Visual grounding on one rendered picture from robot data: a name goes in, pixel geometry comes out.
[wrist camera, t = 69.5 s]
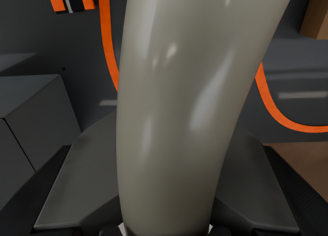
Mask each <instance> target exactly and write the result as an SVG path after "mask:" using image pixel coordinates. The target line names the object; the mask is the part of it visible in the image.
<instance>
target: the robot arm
mask: <svg viewBox="0 0 328 236"><path fill-rule="evenodd" d="M116 119H117V110H115V111H113V112H112V113H110V114H109V115H107V116H105V117H104V118H102V119H101V120H99V121H97V122H96V123H94V124H93V125H92V126H90V127H89V128H88V129H86V130H85V131H84V132H83V133H82V134H81V135H80V136H79V137H78V138H77V139H76V140H75V141H74V142H73V143H72V144H71V145H64V146H62V147H61V148H60V149H59V150H58V151H57V152H56V153H55V154H54V155H53V156H52V157H51V158H50V159H49V160H48V161H47V162H46V163H45V164H44V165H43V166H42V167H41V168H40V169H38V170H37V171H36V172H35V173H34V174H33V175H32V176H31V177H30V178H29V179H28V180H27V181H26V182H25V183H24V184H23V185H22V186H21V187H20V188H19V189H18V190H17V191H16V192H15V193H14V194H13V195H12V196H11V197H10V198H9V199H8V200H7V202H6V203H5V204H4V205H3V206H2V207H1V208H0V236H123V235H122V233H121V231H120V229H119V227H118V226H119V225H120V224H122V223H123V218H122V212H121V205H120V198H119V188H118V178H117V158H116ZM210 225H212V226H213V227H212V228H211V230H210V232H209V234H208V236H328V203H327V202H326V201H325V200H324V199H323V198H322V197H321V196H320V195H319V194H318V193H317V192H316V190H315V189H314V188H313V187H312V186H311V185H310V184H309V183H308V182H307V181H305V180H304V179H303V178H302V177H301V176H300V174H299V173H298V172H297V171H296V170H295V169H294V168H293V167H292V166H291V165H290V164H289V163H288V162H287V161H286V160H285V159H284V158H283V157H282V156H281V155H280V154H279V153H278V152H277V151H276V150H275V149H274V148H273V147H272V146H264V145H263V144H262V143H261V142H260V141H259V140H258V139H257V138H256V137H255V136H254V135H253V134H252V133H251V132H249V131H248V130H247V129H246V128H244V127H243V126H242V125H240V124H239V123H237V124H236V126H235V129H234V132H233V135H232V138H231V140H230V143H229V146H228V149H227V152H226V156H225V159H224V163H223V166H222V169H221V173H220V177H219V181H218V184H217V188H216V193H215V197H214V201H213V206H212V212H211V218H210Z"/></svg>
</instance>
